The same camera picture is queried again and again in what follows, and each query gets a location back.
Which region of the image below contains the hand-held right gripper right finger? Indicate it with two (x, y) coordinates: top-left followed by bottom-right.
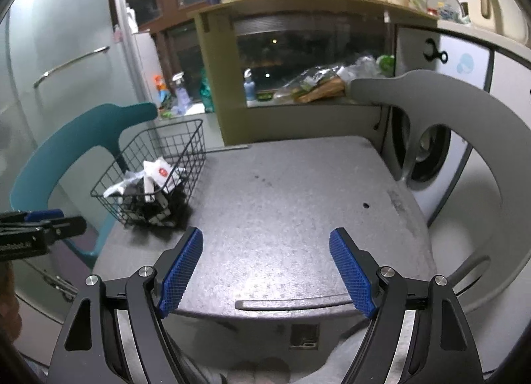
(329, 226), (484, 384)

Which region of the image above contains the clear spray bottle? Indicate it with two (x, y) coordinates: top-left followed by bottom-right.
(171, 72), (192, 113)

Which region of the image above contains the olive wooden shelf unit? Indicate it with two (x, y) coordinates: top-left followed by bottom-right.
(187, 0), (440, 148)

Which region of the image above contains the metal folding bracket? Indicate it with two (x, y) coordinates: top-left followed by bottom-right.
(25, 260), (79, 302)

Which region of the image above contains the grey plastic chair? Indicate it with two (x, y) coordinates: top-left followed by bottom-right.
(349, 70), (531, 314)

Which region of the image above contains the person's left forearm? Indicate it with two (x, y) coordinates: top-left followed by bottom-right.
(0, 262), (21, 341)

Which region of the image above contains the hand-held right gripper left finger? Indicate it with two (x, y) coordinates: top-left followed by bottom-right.
(45, 226), (204, 384)

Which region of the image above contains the washing machine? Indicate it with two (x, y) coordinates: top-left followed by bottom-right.
(394, 23), (531, 227)
(390, 106), (474, 219)

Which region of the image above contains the white plastic bag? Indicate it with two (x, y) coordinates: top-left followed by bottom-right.
(340, 56), (380, 82)

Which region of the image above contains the white refrigerator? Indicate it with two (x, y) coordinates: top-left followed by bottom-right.
(0, 0), (167, 318)

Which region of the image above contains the red label white sachet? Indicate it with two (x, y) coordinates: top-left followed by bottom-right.
(143, 160), (181, 194)

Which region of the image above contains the black bottle opener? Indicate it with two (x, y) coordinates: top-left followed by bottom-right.
(423, 39), (449, 64)

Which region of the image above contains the white wet wipes packet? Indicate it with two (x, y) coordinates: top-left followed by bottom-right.
(103, 172), (146, 200)

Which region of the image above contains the orange spray bottle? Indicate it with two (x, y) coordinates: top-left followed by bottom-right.
(153, 75), (169, 105)

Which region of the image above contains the black wire basket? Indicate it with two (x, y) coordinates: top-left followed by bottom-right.
(90, 119), (207, 229)

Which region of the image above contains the green packet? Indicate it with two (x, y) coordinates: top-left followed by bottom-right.
(375, 55), (396, 77)

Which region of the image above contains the green plastic bag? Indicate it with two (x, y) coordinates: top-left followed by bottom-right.
(200, 69), (216, 113)

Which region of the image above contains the clear bag of vegetables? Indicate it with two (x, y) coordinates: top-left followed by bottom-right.
(274, 66), (347, 103)

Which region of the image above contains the small blue bottle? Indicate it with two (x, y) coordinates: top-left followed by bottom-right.
(244, 69), (257, 102)

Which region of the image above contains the teal plastic chair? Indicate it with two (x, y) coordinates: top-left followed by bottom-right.
(9, 103), (159, 269)

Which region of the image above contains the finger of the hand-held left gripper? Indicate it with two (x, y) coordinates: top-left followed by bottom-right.
(0, 208), (65, 225)
(43, 215), (88, 244)

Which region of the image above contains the pile of black tissue packs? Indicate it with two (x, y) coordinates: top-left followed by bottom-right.
(118, 183), (191, 228)

